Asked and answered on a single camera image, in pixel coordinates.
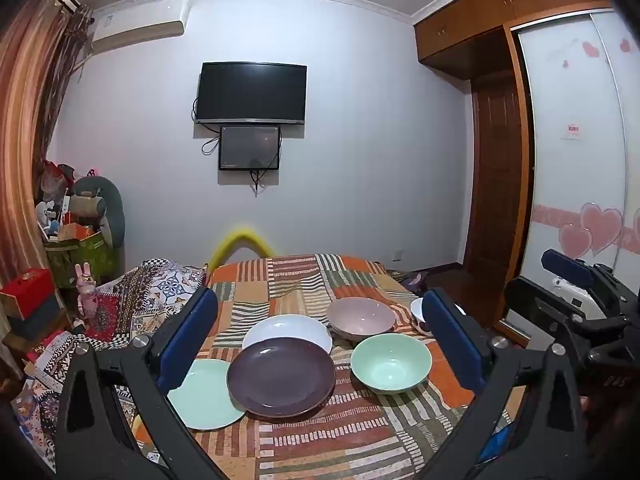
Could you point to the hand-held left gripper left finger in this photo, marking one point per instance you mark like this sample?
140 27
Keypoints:
187 341

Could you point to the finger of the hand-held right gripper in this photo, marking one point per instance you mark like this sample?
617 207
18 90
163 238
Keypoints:
567 266
542 297

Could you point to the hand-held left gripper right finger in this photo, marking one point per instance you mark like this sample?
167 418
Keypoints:
452 342

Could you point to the white patterned bowl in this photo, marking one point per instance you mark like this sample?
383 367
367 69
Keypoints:
417 312

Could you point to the light green bowl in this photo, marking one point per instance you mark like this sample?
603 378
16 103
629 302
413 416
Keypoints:
391 364

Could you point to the light green plate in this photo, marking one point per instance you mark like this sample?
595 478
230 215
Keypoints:
205 405

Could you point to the pink bowl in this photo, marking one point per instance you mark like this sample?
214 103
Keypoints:
361 316

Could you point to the white plate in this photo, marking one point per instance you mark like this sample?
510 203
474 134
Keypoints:
285 330

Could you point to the dark purple plate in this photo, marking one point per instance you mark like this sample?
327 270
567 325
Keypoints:
281 380

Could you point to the patterned quilt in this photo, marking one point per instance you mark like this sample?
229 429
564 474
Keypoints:
135 295

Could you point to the dark bag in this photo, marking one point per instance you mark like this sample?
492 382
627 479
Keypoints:
407 280

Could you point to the white sliding wardrobe door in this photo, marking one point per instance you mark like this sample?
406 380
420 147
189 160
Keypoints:
575 175

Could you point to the pink rabbit figure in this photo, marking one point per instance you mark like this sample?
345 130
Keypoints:
86 290

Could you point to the yellow foam tube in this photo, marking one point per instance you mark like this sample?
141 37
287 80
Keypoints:
240 236

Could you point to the striped patchwork blanket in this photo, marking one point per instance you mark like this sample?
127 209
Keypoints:
295 285

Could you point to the green storage box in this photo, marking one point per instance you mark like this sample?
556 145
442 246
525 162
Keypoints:
82 260

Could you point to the red and white sticker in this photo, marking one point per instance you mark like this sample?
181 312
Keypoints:
571 131

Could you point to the grey plush toy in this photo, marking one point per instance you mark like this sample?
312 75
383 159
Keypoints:
107 205

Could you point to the red box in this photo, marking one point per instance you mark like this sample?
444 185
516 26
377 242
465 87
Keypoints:
27 290

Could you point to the small black monitor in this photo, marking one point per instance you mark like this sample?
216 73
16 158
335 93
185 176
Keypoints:
248 147

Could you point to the red plastic bag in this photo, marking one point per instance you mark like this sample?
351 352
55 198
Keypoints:
52 177

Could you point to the striped orange curtain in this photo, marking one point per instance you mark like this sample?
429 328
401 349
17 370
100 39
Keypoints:
25 135

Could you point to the wooden overhead cabinet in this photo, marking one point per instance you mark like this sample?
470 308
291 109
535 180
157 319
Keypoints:
475 20

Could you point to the dark patterned curtain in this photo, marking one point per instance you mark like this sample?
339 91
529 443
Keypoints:
72 45

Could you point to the white air conditioner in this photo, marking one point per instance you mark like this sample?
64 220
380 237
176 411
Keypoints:
140 20

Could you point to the white wall socket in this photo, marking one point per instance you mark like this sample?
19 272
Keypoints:
397 254

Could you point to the black wall television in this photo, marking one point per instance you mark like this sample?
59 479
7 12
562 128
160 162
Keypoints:
250 92

